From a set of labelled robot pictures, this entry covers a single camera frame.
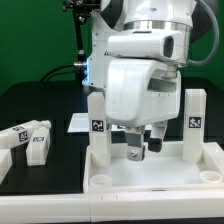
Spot grey braided cable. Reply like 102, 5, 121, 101
186, 0, 221, 67

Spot white front rail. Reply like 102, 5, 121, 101
0, 190, 224, 224

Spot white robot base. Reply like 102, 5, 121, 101
83, 11, 111, 88

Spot white desk tabletop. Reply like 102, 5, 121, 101
83, 141, 224, 193

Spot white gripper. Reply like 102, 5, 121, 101
105, 59, 181, 161

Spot white block left edge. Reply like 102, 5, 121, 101
0, 149, 12, 184

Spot black cables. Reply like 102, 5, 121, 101
40, 63, 84, 82

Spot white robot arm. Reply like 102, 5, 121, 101
105, 0, 219, 161

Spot white marker sheet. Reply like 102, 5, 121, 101
67, 113, 125, 133

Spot black camera stand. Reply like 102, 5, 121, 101
62, 0, 101, 81

